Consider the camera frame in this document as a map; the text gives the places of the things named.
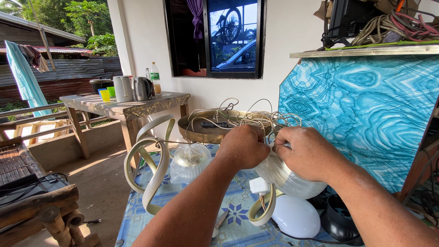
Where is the heap of cables and electronics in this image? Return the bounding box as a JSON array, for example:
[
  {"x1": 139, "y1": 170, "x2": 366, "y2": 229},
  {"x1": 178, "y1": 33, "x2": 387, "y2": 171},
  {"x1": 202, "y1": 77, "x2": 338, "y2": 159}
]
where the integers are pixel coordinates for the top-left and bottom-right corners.
[{"x1": 313, "y1": 0, "x2": 439, "y2": 51}]

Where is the wooden railing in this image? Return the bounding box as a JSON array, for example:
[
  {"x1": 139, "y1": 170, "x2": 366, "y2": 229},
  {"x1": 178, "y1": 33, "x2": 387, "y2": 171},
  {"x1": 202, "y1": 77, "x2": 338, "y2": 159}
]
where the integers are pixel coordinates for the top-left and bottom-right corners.
[{"x1": 0, "y1": 102, "x2": 110, "y2": 146}]

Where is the black plastic fan housing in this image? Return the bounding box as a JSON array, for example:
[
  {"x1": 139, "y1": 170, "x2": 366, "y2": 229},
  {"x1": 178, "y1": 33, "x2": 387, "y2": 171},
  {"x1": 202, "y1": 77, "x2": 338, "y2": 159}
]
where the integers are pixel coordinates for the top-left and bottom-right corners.
[{"x1": 320, "y1": 194, "x2": 365, "y2": 246}]

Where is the steel electric kettle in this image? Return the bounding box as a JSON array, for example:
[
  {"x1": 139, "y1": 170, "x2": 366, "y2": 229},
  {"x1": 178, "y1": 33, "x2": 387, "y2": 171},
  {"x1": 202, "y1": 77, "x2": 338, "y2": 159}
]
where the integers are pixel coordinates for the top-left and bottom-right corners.
[{"x1": 133, "y1": 77, "x2": 153, "y2": 101}]

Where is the purple curtain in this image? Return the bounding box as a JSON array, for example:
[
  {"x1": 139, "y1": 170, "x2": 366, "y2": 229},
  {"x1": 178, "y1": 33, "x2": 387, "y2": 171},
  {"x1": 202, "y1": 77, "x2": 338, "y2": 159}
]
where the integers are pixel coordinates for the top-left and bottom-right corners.
[{"x1": 185, "y1": 0, "x2": 204, "y2": 42}]

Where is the green label soda bottle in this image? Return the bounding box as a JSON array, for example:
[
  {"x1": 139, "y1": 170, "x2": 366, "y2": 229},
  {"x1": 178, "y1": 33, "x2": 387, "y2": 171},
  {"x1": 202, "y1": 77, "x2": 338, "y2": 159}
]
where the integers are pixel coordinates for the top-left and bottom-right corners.
[{"x1": 150, "y1": 62, "x2": 162, "y2": 94}]

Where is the metal knife blade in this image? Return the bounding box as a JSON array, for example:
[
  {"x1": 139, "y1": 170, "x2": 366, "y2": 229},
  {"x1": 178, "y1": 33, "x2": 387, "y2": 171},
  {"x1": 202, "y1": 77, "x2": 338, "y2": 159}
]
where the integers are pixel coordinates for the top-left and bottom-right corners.
[{"x1": 211, "y1": 209, "x2": 230, "y2": 239}]

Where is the brass round lamp base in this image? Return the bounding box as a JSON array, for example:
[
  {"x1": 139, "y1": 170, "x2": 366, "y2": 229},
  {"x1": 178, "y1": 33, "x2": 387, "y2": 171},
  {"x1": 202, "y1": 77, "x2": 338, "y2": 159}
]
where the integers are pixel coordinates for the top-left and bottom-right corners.
[{"x1": 177, "y1": 110, "x2": 273, "y2": 145}]

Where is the black electronic device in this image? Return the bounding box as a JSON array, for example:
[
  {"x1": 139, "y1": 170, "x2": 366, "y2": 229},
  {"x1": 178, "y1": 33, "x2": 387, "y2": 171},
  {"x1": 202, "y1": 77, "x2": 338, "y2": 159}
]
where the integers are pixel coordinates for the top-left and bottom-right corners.
[{"x1": 0, "y1": 172, "x2": 71, "y2": 208}]

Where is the white ribbed glass lamp shade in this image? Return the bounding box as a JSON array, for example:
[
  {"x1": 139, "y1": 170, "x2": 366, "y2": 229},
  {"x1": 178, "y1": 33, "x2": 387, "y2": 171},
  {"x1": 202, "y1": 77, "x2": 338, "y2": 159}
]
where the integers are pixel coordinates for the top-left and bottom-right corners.
[{"x1": 254, "y1": 142, "x2": 328, "y2": 200}]

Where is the dark framed window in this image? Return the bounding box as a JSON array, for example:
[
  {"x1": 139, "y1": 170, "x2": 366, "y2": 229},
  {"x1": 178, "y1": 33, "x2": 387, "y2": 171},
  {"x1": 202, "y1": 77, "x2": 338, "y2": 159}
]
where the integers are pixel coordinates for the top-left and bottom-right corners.
[{"x1": 163, "y1": 0, "x2": 267, "y2": 80}]

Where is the blue floral tablecloth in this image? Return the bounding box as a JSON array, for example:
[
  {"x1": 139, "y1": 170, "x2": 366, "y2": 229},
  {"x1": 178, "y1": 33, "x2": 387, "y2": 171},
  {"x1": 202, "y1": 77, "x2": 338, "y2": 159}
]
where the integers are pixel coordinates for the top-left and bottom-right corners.
[{"x1": 115, "y1": 143, "x2": 343, "y2": 247}]

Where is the black handled screwdriver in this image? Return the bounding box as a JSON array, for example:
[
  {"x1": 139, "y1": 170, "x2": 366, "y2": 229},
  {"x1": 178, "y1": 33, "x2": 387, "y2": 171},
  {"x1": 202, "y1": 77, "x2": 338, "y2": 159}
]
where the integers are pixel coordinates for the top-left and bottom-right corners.
[{"x1": 201, "y1": 121, "x2": 237, "y2": 129}]

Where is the person's right hand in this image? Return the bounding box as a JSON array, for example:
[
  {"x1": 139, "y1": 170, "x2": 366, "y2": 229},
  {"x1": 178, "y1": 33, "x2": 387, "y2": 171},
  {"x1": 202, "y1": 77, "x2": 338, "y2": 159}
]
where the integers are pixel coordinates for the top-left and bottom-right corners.
[{"x1": 273, "y1": 126, "x2": 343, "y2": 183}]

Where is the blue swirl patterned cabinet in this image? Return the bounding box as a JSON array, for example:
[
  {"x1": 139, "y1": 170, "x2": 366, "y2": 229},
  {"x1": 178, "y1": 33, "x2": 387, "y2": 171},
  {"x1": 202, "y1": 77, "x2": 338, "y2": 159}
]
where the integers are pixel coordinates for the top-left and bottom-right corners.
[{"x1": 278, "y1": 45, "x2": 439, "y2": 194}]

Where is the dark hanging cloth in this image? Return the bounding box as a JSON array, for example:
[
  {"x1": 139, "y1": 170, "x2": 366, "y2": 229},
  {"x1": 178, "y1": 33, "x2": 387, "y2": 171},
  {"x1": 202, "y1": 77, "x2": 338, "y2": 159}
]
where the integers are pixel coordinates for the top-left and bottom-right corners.
[{"x1": 18, "y1": 44, "x2": 50, "y2": 73}]

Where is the wooden marble top table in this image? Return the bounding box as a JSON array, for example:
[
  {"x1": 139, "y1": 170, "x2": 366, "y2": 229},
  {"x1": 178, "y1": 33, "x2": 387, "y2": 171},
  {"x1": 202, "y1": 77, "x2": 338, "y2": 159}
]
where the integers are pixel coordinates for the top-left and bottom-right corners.
[{"x1": 59, "y1": 91, "x2": 191, "y2": 169}]

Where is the tangle of white wires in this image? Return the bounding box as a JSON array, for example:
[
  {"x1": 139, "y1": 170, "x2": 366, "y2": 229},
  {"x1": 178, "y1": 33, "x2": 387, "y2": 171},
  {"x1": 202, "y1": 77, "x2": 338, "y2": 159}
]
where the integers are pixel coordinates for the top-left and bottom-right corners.
[{"x1": 187, "y1": 97, "x2": 302, "y2": 143}]

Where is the light blue hanging towel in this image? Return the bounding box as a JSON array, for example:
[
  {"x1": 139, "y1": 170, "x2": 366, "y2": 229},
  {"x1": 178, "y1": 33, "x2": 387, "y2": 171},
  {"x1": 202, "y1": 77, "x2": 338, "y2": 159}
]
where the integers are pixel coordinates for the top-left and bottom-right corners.
[{"x1": 5, "y1": 40, "x2": 53, "y2": 119}]

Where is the black cooking pot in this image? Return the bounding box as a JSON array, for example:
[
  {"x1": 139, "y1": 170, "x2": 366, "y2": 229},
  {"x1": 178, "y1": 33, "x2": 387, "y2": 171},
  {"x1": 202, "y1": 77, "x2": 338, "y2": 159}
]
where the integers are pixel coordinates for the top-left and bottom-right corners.
[{"x1": 89, "y1": 77, "x2": 114, "y2": 93}]

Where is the white electric kettle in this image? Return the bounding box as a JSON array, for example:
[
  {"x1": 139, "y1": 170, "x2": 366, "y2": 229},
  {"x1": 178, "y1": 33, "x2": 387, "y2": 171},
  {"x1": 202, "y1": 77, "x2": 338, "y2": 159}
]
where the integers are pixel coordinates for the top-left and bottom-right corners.
[{"x1": 113, "y1": 75, "x2": 134, "y2": 103}]

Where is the white plastic connector box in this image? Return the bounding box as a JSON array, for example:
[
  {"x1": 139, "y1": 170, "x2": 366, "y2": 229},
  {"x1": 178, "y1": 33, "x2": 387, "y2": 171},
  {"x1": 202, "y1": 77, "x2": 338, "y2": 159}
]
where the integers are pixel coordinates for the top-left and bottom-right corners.
[{"x1": 249, "y1": 177, "x2": 271, "y2": 196}]

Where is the person's left hand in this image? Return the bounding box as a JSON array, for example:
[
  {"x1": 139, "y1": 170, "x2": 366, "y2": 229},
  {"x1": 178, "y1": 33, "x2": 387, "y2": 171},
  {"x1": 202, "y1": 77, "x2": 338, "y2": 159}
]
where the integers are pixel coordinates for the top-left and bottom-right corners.
[{"x1": 215, "y1": 124, "x2": 271, "y2": 170}]

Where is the clear plastic bag with parts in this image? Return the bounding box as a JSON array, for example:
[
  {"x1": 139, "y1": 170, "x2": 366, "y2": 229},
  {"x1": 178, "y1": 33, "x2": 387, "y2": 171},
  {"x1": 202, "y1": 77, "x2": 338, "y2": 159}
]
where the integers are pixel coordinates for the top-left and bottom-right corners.
[{"x1": 170, "y1": 143, "x2": 212, "y2": 185}]

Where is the bamboo bench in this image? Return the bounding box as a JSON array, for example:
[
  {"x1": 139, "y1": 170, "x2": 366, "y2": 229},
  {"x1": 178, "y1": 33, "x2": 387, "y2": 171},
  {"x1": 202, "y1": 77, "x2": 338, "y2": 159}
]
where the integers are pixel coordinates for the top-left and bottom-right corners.
[{"x1": 0, "y1": 137, "x2": 102, "y2": 247}]

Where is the white oval glass shade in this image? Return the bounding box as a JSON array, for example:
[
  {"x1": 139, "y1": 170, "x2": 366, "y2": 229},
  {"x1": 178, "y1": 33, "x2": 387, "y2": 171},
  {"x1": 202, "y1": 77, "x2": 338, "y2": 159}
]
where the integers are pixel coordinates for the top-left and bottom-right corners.
[{"x1": 271, "y1": 195, "x2": 321, "y2": 239}]

